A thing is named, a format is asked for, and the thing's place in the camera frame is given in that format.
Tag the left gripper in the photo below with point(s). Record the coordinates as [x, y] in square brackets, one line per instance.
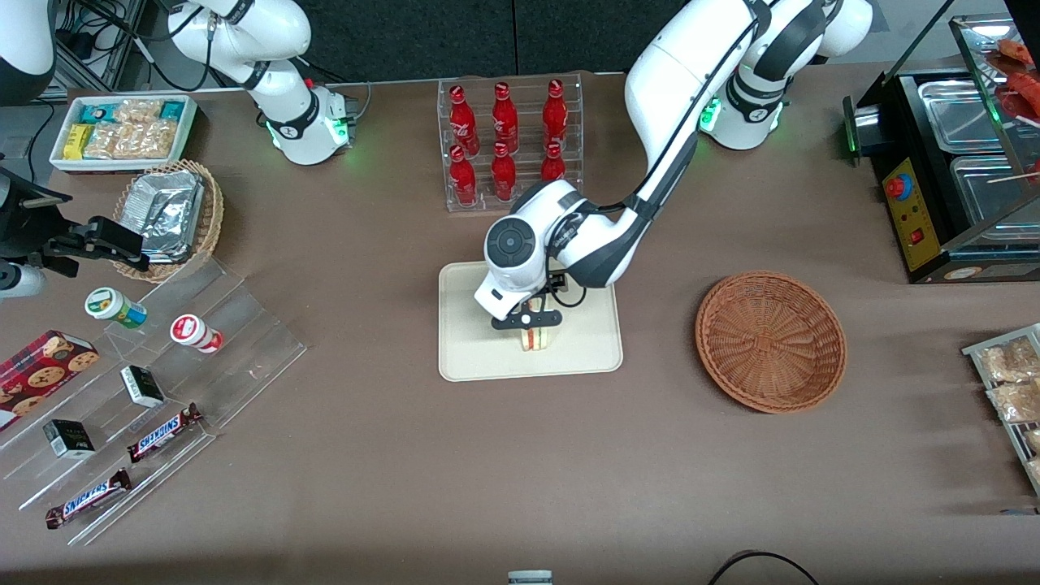
[557, 283]

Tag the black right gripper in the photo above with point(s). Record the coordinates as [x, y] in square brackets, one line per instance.
[58, 244]

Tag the triangular sandwich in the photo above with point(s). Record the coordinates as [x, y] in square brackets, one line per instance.
[536, 340]

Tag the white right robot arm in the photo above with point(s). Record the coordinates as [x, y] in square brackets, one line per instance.
[276, 32]

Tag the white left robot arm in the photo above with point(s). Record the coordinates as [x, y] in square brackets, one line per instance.
[674, 73]

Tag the cream plastic serving tray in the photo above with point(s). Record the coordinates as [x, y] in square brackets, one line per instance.
[585, 349]

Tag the light tan wicker basket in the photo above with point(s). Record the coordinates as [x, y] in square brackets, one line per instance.
[210, 219]

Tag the brown round wicker basket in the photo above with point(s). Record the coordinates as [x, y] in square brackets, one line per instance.
[772, 341]

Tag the green lid yogurt cup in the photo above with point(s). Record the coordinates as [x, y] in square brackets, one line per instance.
[110, 305]

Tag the silver foil packet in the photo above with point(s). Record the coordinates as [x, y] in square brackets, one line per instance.
[175, 256]
[166, 211]

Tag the white rectangular snack bin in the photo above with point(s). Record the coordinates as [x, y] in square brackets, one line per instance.
[58, 162]

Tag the yellow snack pack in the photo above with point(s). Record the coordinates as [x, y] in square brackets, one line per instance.
[76, 140]

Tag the clear rice cracker bag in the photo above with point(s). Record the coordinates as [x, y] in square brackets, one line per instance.
[130, 140]
[138, 110]

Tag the red lid yogurt cup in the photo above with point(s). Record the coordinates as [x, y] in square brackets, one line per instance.
[191, 331]

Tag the teal snack pack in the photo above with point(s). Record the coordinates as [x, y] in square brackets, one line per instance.
[171, 110]
[97, 111]

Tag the red plaid cookie box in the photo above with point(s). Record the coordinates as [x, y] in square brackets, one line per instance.
[41, 374]

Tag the red cola bottle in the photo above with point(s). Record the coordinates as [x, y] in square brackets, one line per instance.
[463, 180]
[555, 118]
[504, 177]
[553, 166]
[504, 122]
[462, 122]

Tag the small black carton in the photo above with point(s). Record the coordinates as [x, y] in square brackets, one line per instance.
[142, 387]
[69, 439]

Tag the clear acrylic stepped stand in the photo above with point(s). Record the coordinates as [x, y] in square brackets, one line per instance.
[244, 341]
[32, 479]

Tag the Snickers chocolate bar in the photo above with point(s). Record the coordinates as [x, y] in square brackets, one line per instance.
[88, 499]
[162, 433]

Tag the clear acrylic bottle rack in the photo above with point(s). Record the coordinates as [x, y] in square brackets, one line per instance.
[524, 106]

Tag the small grey white device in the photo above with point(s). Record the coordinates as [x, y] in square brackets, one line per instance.
[530, 578]

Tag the black food warmer machine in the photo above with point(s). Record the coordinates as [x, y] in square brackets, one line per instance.
[902, 219]

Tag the stainless steel warmer pan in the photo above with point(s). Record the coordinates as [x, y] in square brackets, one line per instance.
[991, 199]
[963, 114]

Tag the clear bag of snacks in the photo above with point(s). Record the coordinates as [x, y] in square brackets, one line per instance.
[1016, 400]
[1033, 440]
[1007, 361]

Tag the red sausage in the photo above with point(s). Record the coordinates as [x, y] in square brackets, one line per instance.
[1016, 50]
[1025, 93]

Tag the aluminium frame profile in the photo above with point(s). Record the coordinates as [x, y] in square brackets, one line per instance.
[106, 45]

